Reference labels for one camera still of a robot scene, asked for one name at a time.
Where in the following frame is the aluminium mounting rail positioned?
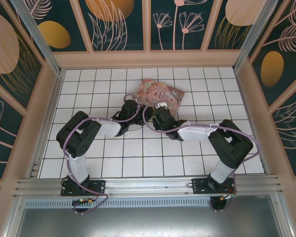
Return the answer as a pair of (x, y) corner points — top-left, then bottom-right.
(13, 174), (284, 198)

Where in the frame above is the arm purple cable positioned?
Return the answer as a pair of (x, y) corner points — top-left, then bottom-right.
(142, 105), (260, 212)
(64, 93), (148, 215)

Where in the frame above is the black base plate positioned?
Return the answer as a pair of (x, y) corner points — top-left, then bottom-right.
(191, 178), (237, 195)
(61, 179), (107, 197)

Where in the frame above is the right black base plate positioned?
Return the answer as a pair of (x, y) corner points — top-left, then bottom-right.
(191, 178), (237, 195)

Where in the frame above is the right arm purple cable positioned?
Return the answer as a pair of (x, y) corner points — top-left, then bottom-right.
(142, 105), (260, 212)

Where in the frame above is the aluminium corner post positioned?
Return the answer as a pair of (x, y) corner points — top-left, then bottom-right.
(11, 0), (66, 76)
(233, 0), (291, 73)

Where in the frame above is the pink illustrated tin box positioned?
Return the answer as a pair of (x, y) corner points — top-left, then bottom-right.
(134, 78), (185, 117)

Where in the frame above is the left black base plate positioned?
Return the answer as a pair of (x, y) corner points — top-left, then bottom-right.
(61, 179), (107, 197)

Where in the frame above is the slotted grey cable duct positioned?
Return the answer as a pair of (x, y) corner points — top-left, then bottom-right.
(23, 198), (274, 210)

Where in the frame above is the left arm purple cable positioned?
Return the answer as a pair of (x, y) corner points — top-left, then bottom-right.
(64, 93), (148, 215)

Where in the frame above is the aluminium side rail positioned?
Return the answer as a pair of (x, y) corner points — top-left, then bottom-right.
(233, 69), (271, 175)
(27, 69), (66, 180)

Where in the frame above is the grey metal sheet panel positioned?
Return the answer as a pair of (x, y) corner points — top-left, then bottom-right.
(4, 195), (296, 237)

